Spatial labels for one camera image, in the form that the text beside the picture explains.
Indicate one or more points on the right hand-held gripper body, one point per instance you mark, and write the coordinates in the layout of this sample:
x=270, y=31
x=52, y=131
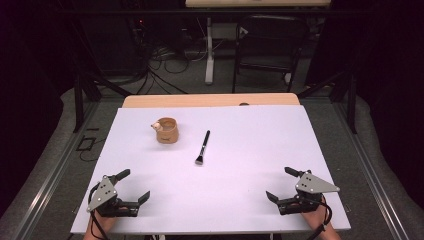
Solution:
x=313, y=186

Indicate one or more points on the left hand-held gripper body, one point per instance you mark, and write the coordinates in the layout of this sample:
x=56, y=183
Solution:
x=105, y=193

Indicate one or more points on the tan ceramic cup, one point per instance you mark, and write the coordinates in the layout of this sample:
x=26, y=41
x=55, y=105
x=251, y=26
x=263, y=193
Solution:
x=168, y=135

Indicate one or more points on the black makeup brush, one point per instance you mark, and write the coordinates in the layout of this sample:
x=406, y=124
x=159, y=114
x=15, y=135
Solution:
x=204, y=144

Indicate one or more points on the person's left hand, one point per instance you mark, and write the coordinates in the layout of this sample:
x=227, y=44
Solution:
x=104, y=222

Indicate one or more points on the person's right hand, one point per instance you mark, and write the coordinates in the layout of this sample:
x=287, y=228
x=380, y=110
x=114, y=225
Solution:
x=315, y=218

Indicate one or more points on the light wooden table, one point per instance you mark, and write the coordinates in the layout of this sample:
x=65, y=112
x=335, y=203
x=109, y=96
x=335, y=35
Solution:
x=200, y=100

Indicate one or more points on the white desk leg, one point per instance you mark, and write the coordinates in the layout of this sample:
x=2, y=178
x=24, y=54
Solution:
x=209, y=60

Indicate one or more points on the black metal chair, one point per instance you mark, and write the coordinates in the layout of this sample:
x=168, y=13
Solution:
x=273, y=30

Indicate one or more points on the light wooden desk top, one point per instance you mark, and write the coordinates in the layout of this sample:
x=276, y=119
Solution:
x=256, y=3

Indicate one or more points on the aluminium floor rail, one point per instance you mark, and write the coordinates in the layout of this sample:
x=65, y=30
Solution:
x=50, y=180
x=370, y=173

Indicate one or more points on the black metal frame stand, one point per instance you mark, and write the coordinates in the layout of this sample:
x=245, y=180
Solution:
x=351, y=100
x=78, y=100

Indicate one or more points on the black horizontal frame bar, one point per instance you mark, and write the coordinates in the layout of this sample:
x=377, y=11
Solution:
x=133, y=11

